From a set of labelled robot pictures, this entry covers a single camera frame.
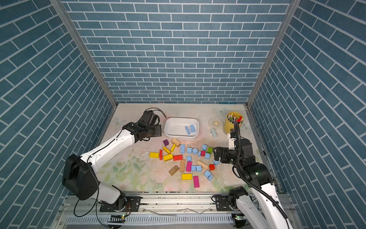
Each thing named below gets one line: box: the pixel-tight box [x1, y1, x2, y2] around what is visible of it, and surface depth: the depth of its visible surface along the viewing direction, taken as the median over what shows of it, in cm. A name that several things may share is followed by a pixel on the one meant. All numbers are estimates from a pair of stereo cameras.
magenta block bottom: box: [193, 175, 200, 188], surface depth 82 cm
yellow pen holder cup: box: [223, 111, 244, 134], surface depth 97 cm
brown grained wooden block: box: [168, 165, 180, 177], surface depth 86 cm
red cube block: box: [209, 164, 215, 171], surface depth 88 cm
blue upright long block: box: [180, 144, 186, 154], surface depth 96 cm
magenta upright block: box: [185, 161, 193, 173], surface depth 88 cm
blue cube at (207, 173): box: [203, 170, 212, 179], surface depth 84 cm
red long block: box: [172, 154, 183, 161], surface depth 93 cm
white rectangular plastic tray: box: [163, 117, 200, 141], surface depth 106 cm
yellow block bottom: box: [181, 173, 194, 180], surface depth 85 cm
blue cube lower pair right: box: [195, 165, 202, 173], surface depth 86 cm
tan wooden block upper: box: [171, 138, 181, 148], surface depth 98 cm
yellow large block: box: [163, 153, 173, 162], surface depth 91 cm
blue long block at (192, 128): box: [189, 124, 196, 133], surface depth 107 cm
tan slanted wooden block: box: [196, 159, 210, 170], surface depth 89 cm
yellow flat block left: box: [149, 151, 160, 159], surface depth 93 cm
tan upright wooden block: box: [179, 159, 186, 173], surface depth 88 cm
